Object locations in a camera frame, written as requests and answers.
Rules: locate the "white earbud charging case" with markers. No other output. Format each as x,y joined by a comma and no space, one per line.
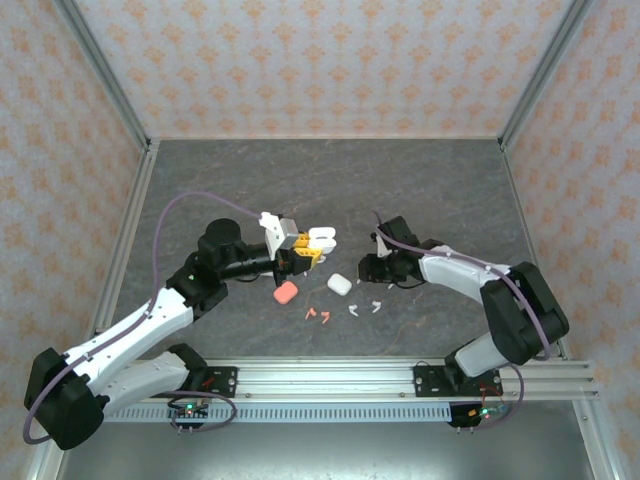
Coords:
322,233
339,283

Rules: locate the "pink earbud charging case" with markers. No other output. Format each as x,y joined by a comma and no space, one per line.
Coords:
286,292

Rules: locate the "pink earbud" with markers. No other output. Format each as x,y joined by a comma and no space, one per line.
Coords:
326,316
310,313

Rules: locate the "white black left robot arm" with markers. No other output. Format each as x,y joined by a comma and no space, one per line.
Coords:
125,335

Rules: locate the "left controller circuit board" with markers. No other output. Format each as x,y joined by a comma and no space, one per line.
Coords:
189,411

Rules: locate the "controller circuit board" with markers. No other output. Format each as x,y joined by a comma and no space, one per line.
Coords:
189,411
482,412

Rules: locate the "right controller circuit board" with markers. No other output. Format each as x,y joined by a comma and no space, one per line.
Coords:
482,412

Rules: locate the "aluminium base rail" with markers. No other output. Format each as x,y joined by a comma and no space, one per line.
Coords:
325,382

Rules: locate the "aluminium side rail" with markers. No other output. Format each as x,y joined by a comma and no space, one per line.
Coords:
131,215
526,215

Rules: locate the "aluminium frame post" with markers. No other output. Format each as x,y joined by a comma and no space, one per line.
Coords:
100,70
547,70

